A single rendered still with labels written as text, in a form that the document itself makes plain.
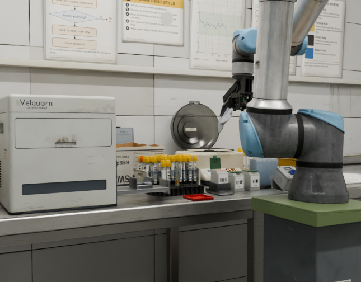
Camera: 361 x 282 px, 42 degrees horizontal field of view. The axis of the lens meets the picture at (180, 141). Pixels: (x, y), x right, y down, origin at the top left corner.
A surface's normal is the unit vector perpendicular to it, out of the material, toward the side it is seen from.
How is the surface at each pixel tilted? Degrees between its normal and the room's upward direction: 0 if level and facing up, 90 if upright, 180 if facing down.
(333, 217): 90
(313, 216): 90
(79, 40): 94
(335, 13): 94
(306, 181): 70
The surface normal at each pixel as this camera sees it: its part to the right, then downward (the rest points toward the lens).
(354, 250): 0.47, 0.04
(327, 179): 0.04, -0.28
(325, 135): 0.05, 0.02
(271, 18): -0.44, 0.14
